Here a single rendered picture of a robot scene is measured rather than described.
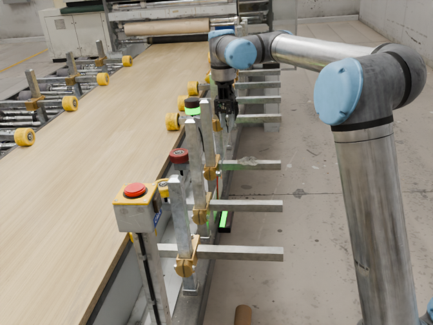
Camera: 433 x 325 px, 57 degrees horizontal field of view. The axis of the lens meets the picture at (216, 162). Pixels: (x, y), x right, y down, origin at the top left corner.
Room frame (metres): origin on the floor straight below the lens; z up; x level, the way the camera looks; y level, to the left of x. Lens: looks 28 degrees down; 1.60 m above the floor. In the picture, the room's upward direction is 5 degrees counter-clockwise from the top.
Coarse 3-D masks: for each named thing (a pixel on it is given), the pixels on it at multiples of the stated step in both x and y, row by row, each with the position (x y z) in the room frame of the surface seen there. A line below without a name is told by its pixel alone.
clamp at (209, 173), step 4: (216, 156) 1.46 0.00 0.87; (216, 160) 1.42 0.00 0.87; (216, 164) 1.38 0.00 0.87; (204, 168) 1.37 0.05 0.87; (208, 168) 1.36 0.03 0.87; (212, 168) 1.36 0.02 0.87; (216, 168) 1.37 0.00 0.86; (204, 172) 1.35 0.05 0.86; (208, 172) 1.35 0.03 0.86; (212, 172) 1.34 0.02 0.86; (204, 176) 1.35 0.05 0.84; (208, 176) 1.35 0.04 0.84; (212, 176) 1.34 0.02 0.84; (208, 180) 1.35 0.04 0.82; (212, 180) 1.34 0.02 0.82
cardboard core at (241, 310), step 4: (236, 308) 1.38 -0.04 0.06; (240, 308) 1.37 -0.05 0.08; (244, 308) 1.36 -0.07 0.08; (248, 308) 1.37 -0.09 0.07; (236, 312) 1.36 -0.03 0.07; (240, 312) 1.34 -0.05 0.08; (244, 312) 1.34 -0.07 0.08; (248, 312) 1.35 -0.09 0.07; (236, 316) 1.33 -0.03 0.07; (240, 316) 1.32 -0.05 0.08; (244, 316) 1.32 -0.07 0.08; (248, 316) 1.33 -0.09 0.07; (236, 320) 1.30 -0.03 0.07; (240, 320) 1.29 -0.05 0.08; (244, 320) 1.29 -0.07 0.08; (248, 320) 1.30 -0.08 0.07; (236, 324) 1.28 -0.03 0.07; (240, 324) 1.27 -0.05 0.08; (244, 324) 1.27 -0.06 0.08; (248, 324) 1.28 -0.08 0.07
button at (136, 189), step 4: (128, 184) 0.65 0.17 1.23; (132, 184) 0.65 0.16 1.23; (136, 184) 0.65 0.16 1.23; (140, 184) 0.65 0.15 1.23; (124, 188) 0.64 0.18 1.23; (128, 188) 0.64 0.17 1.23; (132, 188) 0.64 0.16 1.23; (136, 188) 0.64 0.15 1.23; (140, 188) 0.63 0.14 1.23; (144, 188) 0.64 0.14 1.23; (124, 192) 0.63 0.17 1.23; (128, 192) 0.63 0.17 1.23; (132, 192) 0.62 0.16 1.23; (136, 192) 0.62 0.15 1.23; (140, 192) 0.63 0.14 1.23; (132, 196) 0.62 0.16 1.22; (136, 196) 0.62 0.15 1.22
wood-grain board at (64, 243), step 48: (192, 48) 3.51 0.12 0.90; (96, 96) 2.35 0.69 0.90; (144, 96) 2.26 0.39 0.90; (192, 96) 2.18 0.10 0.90; (48, 144) 1.66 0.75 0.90; (96, 144) 1.61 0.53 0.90; (144, 144) 1.57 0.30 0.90; (0, 192) 1.26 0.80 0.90; (48, 192) 1.23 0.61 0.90; (96, 192) 1.20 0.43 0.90; (0, 240) 0.97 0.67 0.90; (48, 240) 0.95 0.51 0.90; (96, 240) 0.93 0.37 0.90; (0, 288) 0.76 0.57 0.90; (48, 288) 0.75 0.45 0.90; (96, 288) 0.73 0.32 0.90
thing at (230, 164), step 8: (232, 160) 1.43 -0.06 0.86; (256, 160) 1.41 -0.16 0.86; (264, 160) 1.40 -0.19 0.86; (272, 160) 1.40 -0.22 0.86; (280, 160) 1.39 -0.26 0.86; (176, 168) 1.44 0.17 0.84; (184, 168) 1.43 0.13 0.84; (224, 168) 1.40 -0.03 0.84; (232, 168) 1.40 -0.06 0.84; (240, 168) 1.39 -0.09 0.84; (248, 168) 1.39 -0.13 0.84; (256, 168) 1.38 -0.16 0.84; (264, 168) 1.38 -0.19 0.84; (272, 168) 1.37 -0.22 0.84; (280, 168) 1.36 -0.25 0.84
